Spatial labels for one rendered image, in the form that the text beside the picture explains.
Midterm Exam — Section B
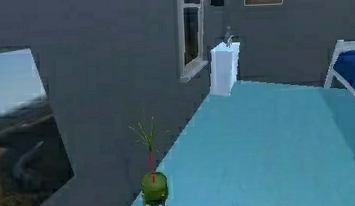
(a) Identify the houseplant in green pot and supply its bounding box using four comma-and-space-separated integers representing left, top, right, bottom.
127, 114, 171, 206

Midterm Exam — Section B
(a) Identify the grey framed window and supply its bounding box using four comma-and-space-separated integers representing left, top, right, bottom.
176, 0, 211, 84

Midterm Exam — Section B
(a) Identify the small grey figurine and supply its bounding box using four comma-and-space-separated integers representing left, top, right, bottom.
223, 25, 235, 49

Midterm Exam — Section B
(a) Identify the large landscape picture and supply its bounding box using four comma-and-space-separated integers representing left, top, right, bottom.
0, 45, 77, 206

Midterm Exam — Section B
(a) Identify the white bed with blue cover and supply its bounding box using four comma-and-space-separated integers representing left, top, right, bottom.
321, 38, 355, 114

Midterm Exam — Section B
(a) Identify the white pedestal cabinet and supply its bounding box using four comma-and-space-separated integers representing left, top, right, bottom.
207, 41, 243, 98

